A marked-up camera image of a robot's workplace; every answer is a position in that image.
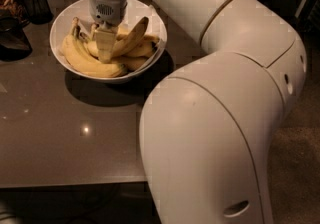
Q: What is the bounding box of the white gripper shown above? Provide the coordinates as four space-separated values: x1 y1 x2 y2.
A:
89 0 127 63

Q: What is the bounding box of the curved yellow banana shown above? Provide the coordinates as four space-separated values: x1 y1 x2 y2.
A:
87 17 149 62

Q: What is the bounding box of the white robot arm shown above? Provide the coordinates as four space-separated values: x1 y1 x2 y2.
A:
89 0 307 224

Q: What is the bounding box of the upper middle yellow banana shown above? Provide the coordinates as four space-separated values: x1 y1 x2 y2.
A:
116 26 159 43

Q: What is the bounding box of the front left yellow banana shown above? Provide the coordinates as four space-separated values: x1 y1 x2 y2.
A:
61 17 126 78

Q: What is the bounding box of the bottom middle yellow banana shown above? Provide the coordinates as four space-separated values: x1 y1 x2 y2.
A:
111 56 147 71

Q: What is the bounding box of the white bowl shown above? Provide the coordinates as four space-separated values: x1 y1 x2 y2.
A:
50 0 167 84

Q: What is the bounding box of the right lower yellow banana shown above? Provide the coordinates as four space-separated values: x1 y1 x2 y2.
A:
126 41 156 58

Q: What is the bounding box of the black mesh pen holder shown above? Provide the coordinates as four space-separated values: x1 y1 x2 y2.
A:
22 0 53 25

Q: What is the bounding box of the black dark object left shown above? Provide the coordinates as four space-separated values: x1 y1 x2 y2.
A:
0 17 32 61

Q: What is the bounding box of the brown patterned object corner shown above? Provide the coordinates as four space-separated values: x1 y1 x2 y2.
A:
0 0 28 26

